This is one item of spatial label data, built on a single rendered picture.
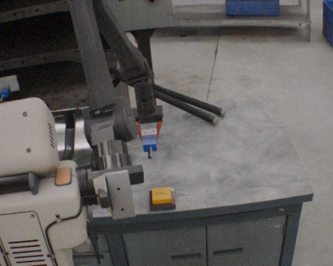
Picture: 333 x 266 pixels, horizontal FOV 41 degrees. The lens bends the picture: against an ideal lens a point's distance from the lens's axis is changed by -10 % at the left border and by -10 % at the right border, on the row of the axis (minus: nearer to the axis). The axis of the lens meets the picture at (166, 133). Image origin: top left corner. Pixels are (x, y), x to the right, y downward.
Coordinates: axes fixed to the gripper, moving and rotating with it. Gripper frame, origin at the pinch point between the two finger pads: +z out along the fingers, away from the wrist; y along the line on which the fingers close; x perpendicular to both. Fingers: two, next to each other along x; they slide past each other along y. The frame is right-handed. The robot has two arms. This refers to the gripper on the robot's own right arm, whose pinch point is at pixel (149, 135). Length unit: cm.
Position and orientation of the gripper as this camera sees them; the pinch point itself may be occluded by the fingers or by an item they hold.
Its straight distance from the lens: 157.0
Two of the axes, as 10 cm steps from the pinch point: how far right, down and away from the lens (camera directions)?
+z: 0.9, 8.6, 5.0
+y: -10.0, 1.0, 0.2
